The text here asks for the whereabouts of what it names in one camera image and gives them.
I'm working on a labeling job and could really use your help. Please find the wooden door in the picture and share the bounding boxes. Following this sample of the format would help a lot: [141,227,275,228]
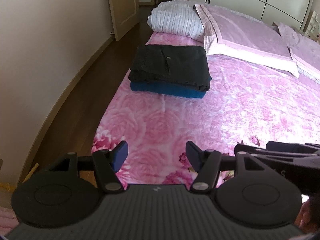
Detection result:
[106,0,140,41]

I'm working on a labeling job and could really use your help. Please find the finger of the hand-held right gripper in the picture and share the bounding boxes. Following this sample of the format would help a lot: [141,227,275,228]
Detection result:
[234,144,320,162]
[265,141,320,154]

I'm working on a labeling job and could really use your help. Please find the teal folded cloth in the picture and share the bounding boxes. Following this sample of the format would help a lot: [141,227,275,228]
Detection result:
[130,76,212,99]

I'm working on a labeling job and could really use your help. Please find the person's right hand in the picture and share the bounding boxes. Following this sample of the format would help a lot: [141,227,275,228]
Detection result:
[295,195,320,234]

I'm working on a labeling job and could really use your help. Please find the small white tiered shelf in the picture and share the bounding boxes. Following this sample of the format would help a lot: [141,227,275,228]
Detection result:
[309,10,320,42]

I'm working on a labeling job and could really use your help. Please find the pink fabric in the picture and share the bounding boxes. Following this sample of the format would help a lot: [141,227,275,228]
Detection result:
[0,200,20,232]

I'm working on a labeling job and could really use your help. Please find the white striped pillow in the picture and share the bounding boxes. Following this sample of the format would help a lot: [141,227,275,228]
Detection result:
[147,1,206,41]
[297,65,320,84]

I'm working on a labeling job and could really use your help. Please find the wooden stick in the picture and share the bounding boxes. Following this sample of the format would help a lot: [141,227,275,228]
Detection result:
[22,163,38,183]

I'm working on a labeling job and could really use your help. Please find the black pants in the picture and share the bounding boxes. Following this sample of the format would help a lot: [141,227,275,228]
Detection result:
[129,44,212,92]

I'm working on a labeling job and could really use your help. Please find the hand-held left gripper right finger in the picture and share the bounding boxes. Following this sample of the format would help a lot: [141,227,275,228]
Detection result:
[186,141,268,193]

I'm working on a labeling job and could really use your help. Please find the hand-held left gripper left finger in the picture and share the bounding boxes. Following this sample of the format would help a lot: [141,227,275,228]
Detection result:
[48,140,129,193]

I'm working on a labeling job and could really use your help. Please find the pink pillow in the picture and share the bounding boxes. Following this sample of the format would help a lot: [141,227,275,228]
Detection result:
[274,22,320,81]
[194,3,300,78]

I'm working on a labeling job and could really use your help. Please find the pink floral bedspread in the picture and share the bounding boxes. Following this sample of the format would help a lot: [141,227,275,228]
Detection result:
[92,31,320,188]

